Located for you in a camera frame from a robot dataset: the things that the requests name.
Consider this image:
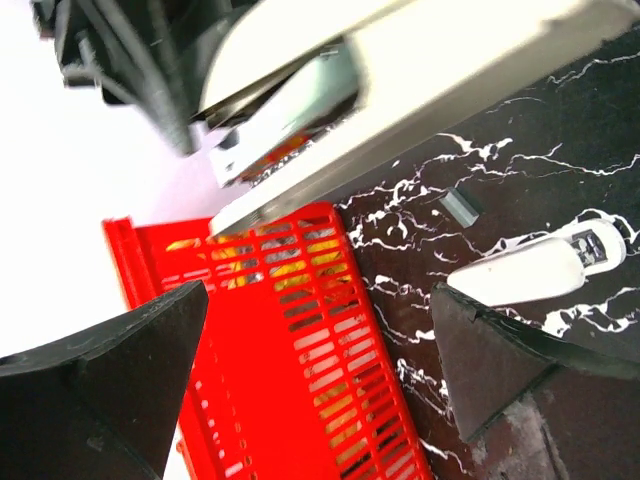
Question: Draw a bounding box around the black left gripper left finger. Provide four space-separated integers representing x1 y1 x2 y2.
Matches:
1 281 208 479

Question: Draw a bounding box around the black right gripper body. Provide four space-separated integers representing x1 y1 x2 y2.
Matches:
30 0 253 155

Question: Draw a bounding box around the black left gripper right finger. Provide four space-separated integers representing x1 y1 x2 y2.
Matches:
430 283 639 479

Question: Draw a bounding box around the strip of metal staples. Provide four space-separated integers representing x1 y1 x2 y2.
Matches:
440 188 480 228

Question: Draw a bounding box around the red plastic basket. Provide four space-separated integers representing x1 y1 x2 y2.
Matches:
103 202 431 479

